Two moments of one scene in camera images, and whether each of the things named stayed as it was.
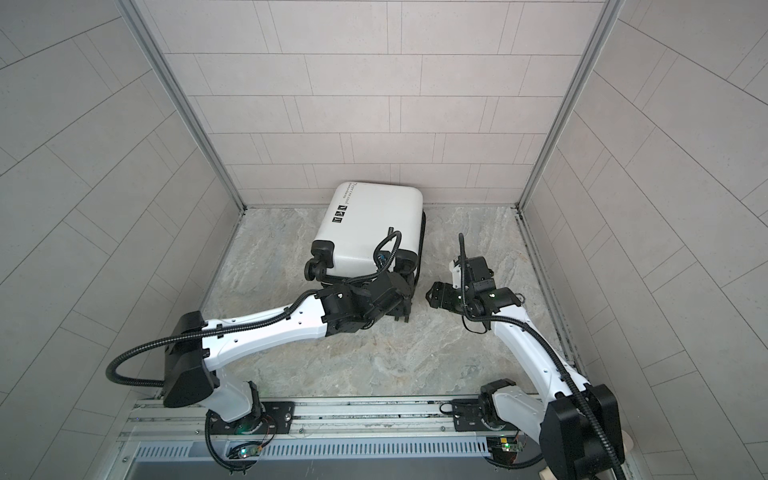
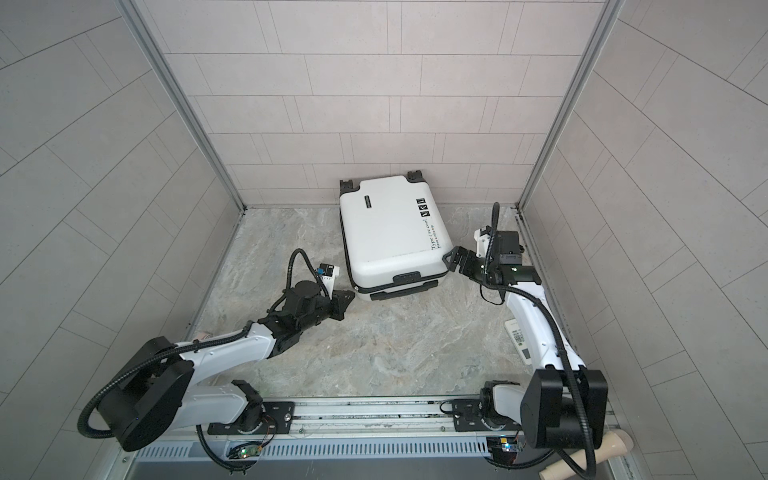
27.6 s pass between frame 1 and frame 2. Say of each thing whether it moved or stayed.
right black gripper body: moved
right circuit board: stayed
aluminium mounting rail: stayed
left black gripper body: moved
